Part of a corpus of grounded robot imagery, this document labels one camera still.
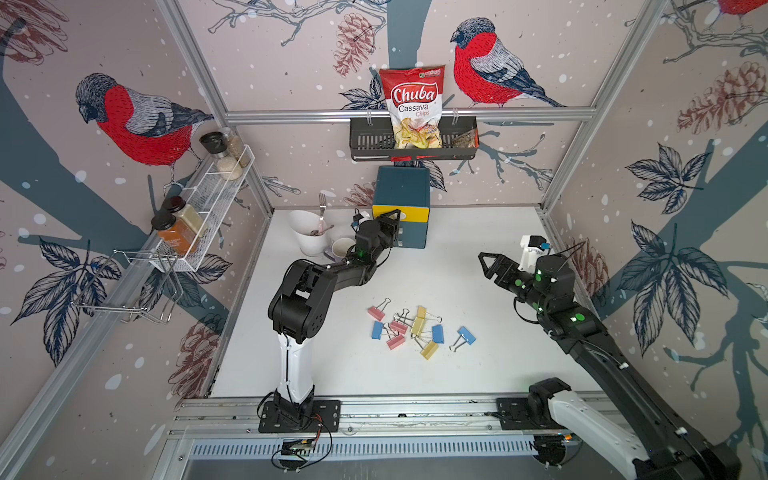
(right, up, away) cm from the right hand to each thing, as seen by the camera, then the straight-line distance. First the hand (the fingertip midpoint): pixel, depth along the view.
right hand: (486, 256), depth 76 cm
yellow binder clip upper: (-16, -20, +11) cm, 28 cm away
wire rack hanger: (-76, -4, -18) cm, 78 cm away
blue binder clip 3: (-3, -25, +11) cm, 28 cm away
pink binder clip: (-22, -22, +13) cm, 34 cm away
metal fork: (-53, +19, +42) cm, 71 cm away
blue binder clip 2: (-11, -25, +11) cm, 29 cm away
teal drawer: (-18, +7, +21) cm, 29 cm away
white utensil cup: (-55, +8, +29) cm, 63 cm away
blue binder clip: (-29, -23, +12) cm, 39 cm away
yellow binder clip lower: (-14, -27, +8) cm, 32 cm away
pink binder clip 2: (-24, -26, +9) cm, 36 cm away
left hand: (-19, +14, +15) cm, 28 cm away
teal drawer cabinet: (-20, +21, +22) cm, 36 cm away
